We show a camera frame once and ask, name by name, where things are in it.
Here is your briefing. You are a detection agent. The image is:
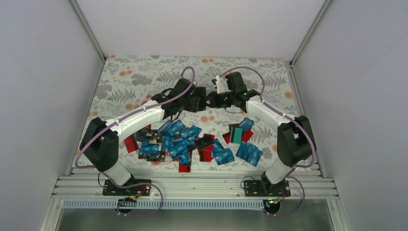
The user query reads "black leather card holder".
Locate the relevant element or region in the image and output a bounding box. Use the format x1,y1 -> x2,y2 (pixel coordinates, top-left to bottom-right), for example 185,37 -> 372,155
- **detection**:
190,87 -> 206,112

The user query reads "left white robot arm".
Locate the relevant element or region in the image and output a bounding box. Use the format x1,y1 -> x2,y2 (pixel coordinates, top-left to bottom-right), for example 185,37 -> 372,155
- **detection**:
79,78 -> 198,195

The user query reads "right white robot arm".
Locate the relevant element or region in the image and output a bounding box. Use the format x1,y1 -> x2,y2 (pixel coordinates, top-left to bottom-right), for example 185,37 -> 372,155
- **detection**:
206,72 -> 317,196

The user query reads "blue card near teal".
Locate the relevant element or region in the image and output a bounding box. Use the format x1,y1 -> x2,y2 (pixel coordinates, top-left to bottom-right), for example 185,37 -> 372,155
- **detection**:
239,117 -> 255,132

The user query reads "black card centre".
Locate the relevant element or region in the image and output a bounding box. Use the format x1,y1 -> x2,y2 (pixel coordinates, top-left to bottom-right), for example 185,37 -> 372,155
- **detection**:
194,136 -> 214,150

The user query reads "black VIP card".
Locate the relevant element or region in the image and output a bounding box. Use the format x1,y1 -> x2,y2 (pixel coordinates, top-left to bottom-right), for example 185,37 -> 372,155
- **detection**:
134,128 -> 162,142

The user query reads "blue VIP card right-centre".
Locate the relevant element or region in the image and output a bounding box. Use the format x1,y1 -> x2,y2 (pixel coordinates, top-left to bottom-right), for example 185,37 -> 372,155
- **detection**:
213,148 -> 235,165

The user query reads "blue VIP card stack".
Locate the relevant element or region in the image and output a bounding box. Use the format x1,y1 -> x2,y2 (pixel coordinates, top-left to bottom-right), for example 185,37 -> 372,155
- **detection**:
236,141 -> 263,167

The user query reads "blue VIP card lower left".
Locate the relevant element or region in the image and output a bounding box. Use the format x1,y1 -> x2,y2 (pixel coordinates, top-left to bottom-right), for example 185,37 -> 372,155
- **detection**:
140,143 -> 161,155

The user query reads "red card bottom centre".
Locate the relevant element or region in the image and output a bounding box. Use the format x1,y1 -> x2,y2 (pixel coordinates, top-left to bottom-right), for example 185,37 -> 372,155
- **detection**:
178,162 -> 191,173

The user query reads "red card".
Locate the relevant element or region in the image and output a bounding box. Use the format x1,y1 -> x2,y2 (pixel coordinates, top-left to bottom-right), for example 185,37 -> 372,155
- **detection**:
124,135 -> 139,153
178,162 -> 191,173

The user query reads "red card far left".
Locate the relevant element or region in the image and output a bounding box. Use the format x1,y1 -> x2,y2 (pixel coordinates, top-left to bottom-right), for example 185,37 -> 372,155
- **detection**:
124,135 -> 139,153

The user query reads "floral table mat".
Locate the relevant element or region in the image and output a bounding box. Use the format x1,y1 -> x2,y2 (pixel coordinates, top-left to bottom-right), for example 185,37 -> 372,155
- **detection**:
88,55 -> 298,171

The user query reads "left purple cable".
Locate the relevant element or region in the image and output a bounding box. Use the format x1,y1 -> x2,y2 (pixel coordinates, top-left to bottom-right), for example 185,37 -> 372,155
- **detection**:
74,66 -> 196,189

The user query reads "purple cable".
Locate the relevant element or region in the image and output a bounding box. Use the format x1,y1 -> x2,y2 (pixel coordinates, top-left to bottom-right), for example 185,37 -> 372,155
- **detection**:
74,66 -> 196,189
218,66 -> 317,169

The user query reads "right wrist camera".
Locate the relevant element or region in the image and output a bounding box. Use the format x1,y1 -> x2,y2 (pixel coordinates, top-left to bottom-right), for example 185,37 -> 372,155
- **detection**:
212,75 -> 227,94

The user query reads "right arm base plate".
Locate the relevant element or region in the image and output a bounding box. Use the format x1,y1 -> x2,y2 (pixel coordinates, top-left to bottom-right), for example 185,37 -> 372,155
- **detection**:
243,180 -> 291,197

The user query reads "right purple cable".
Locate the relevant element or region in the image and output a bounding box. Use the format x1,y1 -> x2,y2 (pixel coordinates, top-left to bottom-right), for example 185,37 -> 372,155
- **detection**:
218,66 -> 317,169

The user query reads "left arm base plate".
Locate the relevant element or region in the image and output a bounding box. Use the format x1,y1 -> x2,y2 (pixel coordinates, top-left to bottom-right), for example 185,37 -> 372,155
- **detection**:
102,180 -> 151,197

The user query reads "aluminium rail frame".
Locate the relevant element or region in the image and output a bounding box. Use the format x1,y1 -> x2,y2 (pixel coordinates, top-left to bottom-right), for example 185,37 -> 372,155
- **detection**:
51,168 -> 339,199

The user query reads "grey perforated cable duct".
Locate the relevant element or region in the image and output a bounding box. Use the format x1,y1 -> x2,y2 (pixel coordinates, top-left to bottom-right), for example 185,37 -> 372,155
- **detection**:
62,198 -> 264,210

